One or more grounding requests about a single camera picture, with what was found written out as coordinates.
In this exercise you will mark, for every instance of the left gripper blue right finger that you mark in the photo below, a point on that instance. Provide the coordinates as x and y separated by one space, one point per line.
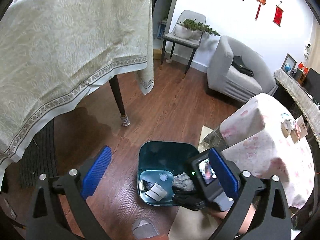
229 180

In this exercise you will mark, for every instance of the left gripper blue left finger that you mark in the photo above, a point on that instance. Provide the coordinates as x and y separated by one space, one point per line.
93 170

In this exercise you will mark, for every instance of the large paper ball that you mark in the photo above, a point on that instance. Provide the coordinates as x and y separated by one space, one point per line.
183 182

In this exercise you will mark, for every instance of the clear plastic round lid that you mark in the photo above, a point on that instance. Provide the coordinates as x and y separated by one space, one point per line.
163 177

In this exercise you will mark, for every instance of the white barcode package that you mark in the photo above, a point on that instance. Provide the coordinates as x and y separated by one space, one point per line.
156 192

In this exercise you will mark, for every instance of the small paper ball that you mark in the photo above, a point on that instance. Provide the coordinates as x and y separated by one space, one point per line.
287 126

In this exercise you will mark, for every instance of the white printed cardboard box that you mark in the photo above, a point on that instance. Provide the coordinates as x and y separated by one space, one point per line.
300 131

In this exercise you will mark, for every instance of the teal trash bin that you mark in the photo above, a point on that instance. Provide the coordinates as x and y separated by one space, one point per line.
156 157

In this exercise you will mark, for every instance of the person's right hand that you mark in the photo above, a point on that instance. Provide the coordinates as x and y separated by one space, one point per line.
238 222

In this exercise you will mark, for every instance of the pink cartoon round tablecloth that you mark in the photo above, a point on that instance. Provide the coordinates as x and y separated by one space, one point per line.
256 143

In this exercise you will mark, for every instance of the dark ribbed floor mat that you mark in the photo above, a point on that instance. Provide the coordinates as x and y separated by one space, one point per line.
39 157

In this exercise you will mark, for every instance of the grey slipper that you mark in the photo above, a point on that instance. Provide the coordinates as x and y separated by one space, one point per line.
144 228

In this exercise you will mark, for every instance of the dark table leg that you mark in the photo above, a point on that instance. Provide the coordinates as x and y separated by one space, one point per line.
114 84

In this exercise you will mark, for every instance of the grey armchair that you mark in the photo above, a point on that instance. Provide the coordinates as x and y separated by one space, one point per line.
225 79

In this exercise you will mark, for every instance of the beige fringed desk cloth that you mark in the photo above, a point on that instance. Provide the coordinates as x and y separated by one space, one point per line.
309 109

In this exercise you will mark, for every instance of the black handbag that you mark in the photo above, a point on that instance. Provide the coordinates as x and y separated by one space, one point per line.
239 65

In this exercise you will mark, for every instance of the small blue globe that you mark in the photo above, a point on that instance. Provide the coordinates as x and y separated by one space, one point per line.
287 68

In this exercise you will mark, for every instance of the black computer monitor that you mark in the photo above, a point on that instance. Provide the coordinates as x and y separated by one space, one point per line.
312 84

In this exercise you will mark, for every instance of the framed picture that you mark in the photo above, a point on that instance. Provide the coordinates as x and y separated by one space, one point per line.
289 59

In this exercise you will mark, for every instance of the beige patterned tablecloth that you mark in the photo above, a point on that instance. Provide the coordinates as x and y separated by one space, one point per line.
56 52

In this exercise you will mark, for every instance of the grey dining chair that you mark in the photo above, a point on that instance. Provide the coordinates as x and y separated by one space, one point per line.
184 37

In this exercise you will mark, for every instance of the potted green plant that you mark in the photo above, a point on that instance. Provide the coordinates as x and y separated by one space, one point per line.
198 26

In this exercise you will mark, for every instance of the right red hanging scroll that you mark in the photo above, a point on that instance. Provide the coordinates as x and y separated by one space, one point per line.
278 16

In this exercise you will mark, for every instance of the white security camera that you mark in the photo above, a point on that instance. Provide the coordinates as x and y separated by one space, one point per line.
307 50

